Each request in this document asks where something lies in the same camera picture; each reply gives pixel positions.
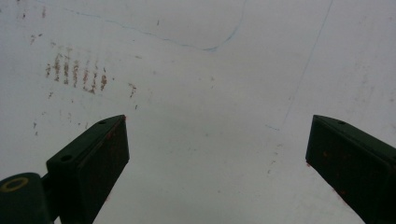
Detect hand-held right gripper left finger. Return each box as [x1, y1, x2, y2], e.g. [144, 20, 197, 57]
[46, 114, 131, 224]

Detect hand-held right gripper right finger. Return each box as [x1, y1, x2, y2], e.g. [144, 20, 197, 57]
[304, 114, 396, 224]

